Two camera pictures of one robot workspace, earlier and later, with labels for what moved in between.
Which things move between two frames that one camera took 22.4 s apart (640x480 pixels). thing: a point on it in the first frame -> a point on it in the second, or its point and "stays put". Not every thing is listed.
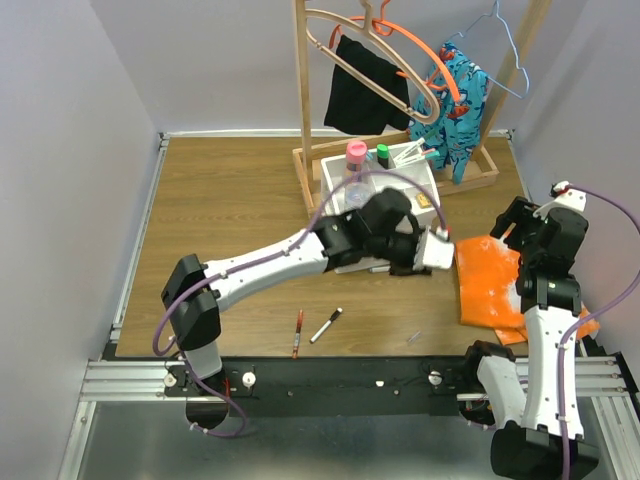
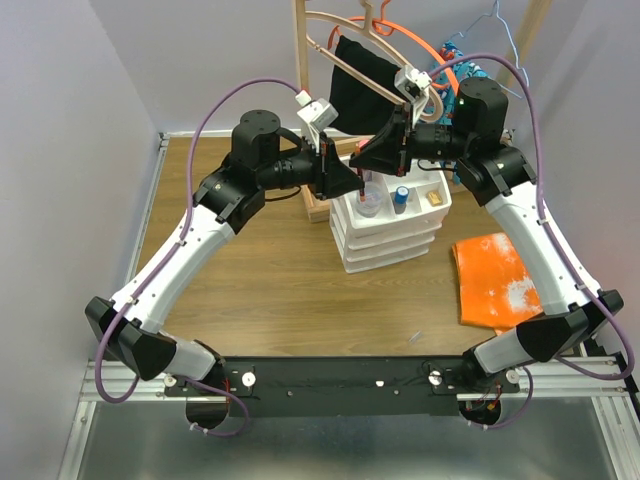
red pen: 298,335 -> 362,196
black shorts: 355,105 stays put
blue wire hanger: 509,35 stays put
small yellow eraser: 423,200 -> 435,198
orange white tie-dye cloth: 488,293 stays put
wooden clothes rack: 478,168 stays put
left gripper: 405,269 -> 323,168
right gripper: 521,211 -> 386,148
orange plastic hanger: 386,27 stays put
